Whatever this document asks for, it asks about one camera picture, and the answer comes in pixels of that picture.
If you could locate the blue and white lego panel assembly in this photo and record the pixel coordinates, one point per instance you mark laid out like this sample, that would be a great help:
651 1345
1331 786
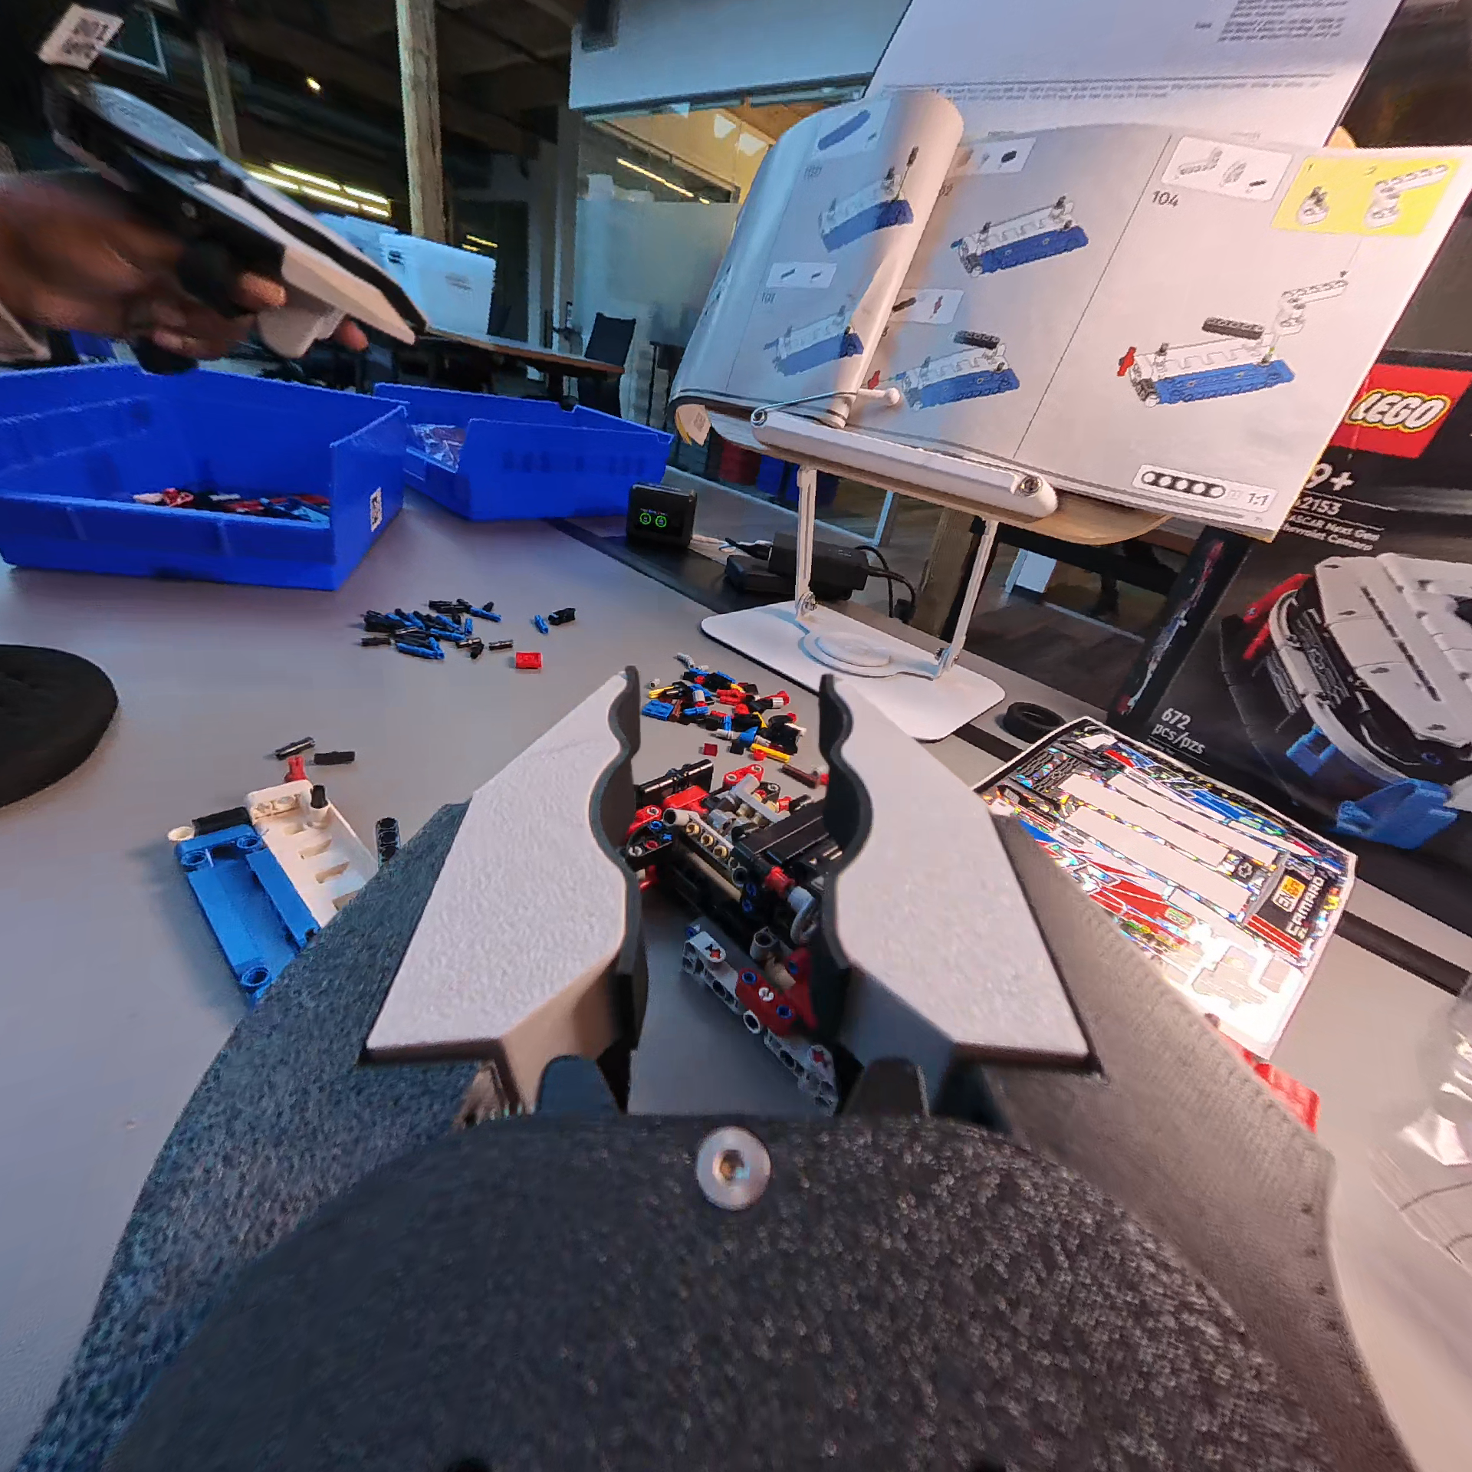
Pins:
254 899

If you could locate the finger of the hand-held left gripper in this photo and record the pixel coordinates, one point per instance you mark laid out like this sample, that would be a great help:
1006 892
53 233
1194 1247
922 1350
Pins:
346 249
313 270

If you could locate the blue plastic parts bin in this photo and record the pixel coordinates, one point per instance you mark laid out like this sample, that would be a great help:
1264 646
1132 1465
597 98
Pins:
554 472
173 555

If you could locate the black rubber lego tire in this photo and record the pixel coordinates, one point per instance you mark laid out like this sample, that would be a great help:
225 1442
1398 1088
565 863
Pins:
1020 722

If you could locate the stack of white storage boxes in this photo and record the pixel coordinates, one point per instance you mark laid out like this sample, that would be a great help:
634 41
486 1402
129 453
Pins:
438 277

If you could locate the white book stand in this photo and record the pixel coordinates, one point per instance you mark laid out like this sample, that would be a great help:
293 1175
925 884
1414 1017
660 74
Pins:
922 689

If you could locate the lego sticker sheet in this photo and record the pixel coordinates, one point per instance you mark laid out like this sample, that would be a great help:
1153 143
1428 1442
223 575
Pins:
1151 871

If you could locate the black padded wrist rest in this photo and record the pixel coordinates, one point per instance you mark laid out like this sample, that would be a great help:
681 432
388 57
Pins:
46 727

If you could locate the small black lego piece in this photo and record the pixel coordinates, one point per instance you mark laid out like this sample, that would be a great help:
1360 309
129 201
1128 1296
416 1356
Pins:
223 820

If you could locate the printed white paper sheet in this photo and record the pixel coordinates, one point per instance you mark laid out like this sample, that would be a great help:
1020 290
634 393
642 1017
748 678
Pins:
1094 48

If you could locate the pile of mixed lego pieces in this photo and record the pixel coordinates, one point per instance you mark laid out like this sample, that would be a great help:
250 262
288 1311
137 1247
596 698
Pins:
725 708

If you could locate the wooden support post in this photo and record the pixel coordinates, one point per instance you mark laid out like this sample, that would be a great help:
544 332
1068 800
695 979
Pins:
421 116

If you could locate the lego instruction booklet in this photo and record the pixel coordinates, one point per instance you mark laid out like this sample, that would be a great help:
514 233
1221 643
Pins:
1094 300

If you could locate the heap of red grey lego beams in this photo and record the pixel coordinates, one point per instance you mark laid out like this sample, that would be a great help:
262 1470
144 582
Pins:
230 503

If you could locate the small clear plastic bag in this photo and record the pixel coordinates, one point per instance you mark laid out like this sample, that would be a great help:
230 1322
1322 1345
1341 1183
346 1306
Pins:
438 445

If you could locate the black power adapter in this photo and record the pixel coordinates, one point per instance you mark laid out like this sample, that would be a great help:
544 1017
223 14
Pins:
815 562

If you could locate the lego set box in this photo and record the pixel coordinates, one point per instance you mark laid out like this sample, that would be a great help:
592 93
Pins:
1322 643

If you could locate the person's left hand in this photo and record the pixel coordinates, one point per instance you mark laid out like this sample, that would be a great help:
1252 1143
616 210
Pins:
78 262

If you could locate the pile of blue black lego pins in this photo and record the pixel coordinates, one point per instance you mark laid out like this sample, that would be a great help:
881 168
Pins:
426 629

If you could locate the black device with green display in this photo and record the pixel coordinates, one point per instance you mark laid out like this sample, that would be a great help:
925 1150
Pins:
660 515

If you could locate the wooden stand board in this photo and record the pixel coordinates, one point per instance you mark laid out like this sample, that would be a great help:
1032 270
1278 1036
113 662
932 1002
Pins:
1104 530

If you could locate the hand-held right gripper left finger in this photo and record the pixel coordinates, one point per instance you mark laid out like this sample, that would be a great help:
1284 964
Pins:
506 920

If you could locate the crumpled clear plastic bags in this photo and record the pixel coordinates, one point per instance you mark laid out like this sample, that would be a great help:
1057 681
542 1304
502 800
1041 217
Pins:
1436 1125

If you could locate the partly built lego car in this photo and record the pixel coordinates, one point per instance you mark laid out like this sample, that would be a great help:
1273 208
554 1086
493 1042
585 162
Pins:
739 853

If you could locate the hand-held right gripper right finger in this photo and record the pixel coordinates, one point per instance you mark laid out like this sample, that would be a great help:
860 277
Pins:
966 920

